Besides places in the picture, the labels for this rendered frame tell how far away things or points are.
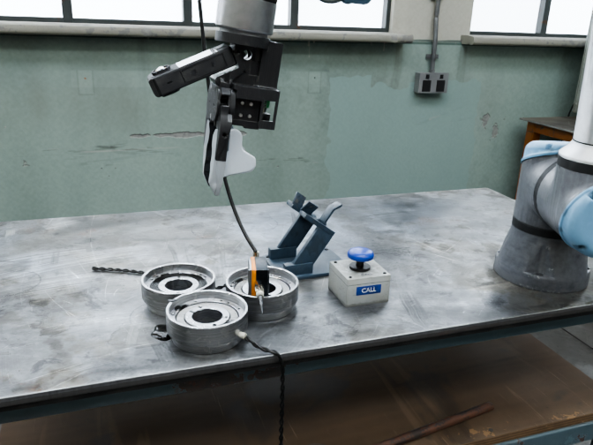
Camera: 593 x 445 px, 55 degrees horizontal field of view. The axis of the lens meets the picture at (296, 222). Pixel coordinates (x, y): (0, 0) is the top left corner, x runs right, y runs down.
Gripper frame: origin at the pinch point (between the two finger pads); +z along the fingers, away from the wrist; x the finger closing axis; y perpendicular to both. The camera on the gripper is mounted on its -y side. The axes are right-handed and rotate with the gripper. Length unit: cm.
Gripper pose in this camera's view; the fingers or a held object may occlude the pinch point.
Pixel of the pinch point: (208, 181)
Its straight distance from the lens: 81.0
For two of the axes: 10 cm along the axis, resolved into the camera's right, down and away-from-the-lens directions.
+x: -3.1, -3.4, 8.9
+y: 9.4, 0.5, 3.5
